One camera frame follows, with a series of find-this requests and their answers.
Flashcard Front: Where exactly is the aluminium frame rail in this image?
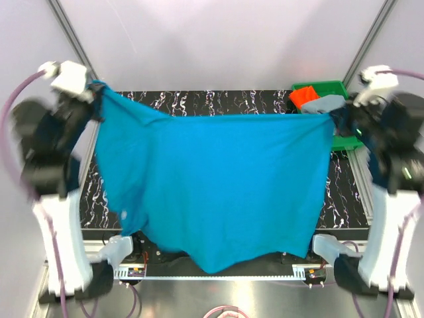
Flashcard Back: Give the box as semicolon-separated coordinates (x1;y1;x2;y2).
347;148;373;226

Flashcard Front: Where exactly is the pink cable loop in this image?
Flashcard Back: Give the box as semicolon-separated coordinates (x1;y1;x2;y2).
202;305;249;318

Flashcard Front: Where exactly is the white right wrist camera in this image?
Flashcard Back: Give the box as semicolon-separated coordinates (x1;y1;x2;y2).
353;65;399;107

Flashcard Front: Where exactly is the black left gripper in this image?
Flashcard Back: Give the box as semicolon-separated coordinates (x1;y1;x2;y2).
56;79;107;146

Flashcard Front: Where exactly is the orange t shirt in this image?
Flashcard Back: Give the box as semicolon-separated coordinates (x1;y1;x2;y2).
289;85;320;110

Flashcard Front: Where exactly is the blue t shirt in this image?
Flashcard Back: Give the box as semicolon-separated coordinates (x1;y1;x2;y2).
95;87;334;266

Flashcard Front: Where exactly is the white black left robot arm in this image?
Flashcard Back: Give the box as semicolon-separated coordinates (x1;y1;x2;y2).
12;83;143;304

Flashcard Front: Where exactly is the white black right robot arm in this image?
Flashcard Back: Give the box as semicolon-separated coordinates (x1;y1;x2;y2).
300;92;423;300

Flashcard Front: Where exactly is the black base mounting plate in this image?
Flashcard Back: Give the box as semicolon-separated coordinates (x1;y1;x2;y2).
125;231;326;278

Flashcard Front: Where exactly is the green plastic tray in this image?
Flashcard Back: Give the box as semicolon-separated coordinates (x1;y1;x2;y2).
291;80;365;152

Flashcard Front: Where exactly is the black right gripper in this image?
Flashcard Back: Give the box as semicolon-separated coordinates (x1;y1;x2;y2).
330;89;388;148

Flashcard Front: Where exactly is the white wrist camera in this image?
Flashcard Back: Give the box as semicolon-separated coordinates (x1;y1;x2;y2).
353;65;399;107
38;60;88;94

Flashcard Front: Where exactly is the grey t shirt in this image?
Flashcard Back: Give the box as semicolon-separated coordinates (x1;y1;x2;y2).
301;95;345;114

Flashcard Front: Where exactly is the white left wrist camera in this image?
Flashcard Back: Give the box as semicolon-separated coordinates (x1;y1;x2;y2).
38;60;88;94

